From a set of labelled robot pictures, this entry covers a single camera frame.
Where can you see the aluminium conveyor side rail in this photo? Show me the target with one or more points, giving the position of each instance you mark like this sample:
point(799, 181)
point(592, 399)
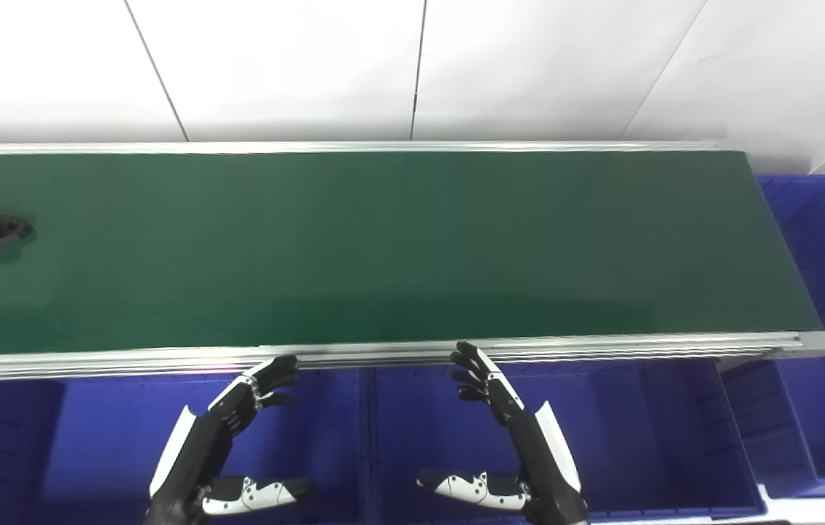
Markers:
point(602, 346)
point(354, 146)

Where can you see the green conveyor belt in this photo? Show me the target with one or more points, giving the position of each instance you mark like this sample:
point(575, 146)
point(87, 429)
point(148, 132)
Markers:
point(397, 248)

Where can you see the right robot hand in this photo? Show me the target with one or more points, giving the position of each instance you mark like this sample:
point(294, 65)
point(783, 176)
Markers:
point(540, 452)

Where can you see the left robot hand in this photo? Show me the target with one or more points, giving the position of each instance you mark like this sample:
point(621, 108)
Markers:
point(190, 452)

